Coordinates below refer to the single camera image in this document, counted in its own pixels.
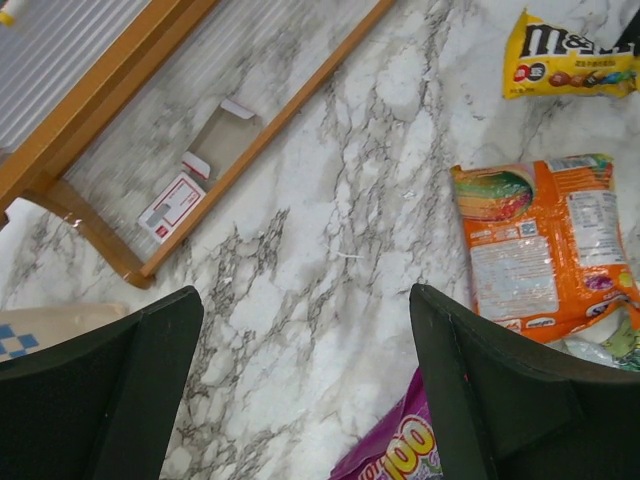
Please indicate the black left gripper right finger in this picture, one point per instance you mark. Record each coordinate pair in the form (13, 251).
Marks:
(506, 407)

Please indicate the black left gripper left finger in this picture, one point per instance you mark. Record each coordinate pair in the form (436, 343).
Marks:
(101, 405)

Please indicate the checkered paper bag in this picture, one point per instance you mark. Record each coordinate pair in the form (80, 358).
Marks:
(26, 331)

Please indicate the yellow M&M's candy bag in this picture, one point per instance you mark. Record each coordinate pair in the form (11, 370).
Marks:
(543, 59)

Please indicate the purple raisin snack bag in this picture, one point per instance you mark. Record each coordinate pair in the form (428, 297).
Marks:
(402, 445)

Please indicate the orange snack bag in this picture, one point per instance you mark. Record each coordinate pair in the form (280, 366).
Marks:
(544, 240)

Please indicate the light green candy packet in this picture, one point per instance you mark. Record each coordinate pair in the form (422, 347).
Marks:
(611, 342)

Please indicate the small red white card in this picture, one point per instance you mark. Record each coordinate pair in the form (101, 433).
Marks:
(172, 206)

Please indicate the wooden shelf rack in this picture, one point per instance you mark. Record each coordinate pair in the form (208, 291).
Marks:
(116, 141)

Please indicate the green marker pen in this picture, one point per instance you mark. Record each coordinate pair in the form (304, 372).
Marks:
(11, 10)

